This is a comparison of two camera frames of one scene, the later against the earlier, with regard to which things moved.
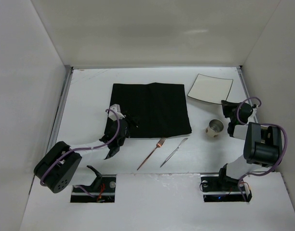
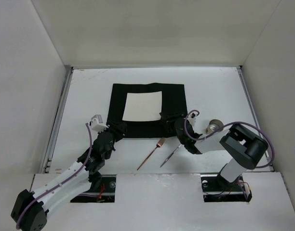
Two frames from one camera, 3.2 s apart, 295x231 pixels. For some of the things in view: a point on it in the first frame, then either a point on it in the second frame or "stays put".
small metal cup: x=215 y=126 stays put
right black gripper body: x=231 y=109 -> x=173 y=119
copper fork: x=159 y=144 stays put
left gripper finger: x=133 y=121 -> x=119 y=129
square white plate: x=210 y=89 -> x=143 y=107
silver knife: x=171 y=153 stays put
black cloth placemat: x=160 y=109 stays put
